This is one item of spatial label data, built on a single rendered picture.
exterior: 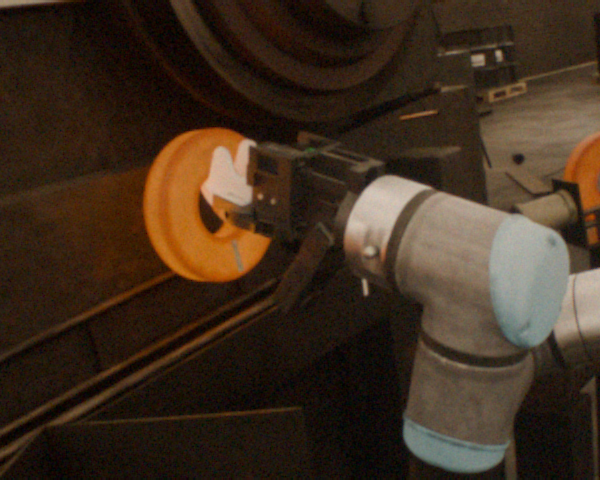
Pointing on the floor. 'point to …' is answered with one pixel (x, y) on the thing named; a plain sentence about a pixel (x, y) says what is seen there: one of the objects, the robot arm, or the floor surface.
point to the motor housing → (556, 427)
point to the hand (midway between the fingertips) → (210, 186)
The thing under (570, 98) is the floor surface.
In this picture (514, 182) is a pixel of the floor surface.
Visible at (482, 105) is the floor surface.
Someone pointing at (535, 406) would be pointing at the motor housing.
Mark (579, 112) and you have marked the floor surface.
